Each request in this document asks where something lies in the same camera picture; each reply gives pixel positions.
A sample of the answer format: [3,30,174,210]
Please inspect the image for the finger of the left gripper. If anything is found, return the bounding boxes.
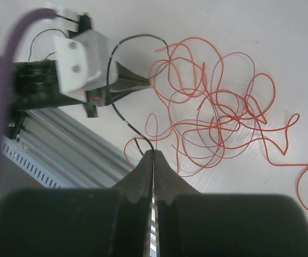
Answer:
[107,85,150,103]
[116,62,149,85]

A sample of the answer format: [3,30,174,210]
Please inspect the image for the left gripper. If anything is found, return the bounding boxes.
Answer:
[11,59,106,117]

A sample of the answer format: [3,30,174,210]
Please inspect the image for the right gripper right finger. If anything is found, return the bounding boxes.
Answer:
[153,151,308,256]

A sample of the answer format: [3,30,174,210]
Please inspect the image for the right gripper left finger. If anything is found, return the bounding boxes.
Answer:
[0,150,154,256]

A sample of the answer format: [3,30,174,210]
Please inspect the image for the orange pink black wires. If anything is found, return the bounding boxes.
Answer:
[123,36,308,223]

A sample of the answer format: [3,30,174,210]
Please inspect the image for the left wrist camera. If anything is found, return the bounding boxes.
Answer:
[46,3,111,102]

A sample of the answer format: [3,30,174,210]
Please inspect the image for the white slotted cable duct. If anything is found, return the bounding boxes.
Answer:
[2,137,67,189]

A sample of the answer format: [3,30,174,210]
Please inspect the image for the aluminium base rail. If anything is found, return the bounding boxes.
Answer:
[13,109,132,188]

